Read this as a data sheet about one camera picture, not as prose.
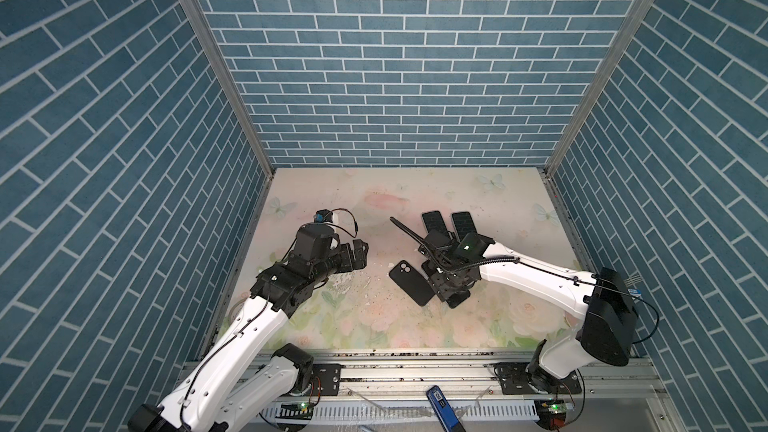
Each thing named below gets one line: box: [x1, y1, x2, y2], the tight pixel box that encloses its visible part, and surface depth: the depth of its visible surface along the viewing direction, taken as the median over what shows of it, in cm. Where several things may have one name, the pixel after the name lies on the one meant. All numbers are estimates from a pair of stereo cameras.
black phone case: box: [389, 260, 436, 307], surface depth 94 cm
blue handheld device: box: [426, 385, 466, 432], surface depth 70 cm
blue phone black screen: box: [422, 210, 448, 233], surface depth 107 cm
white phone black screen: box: [451, 211, 478, 242], surface depth 107 cm
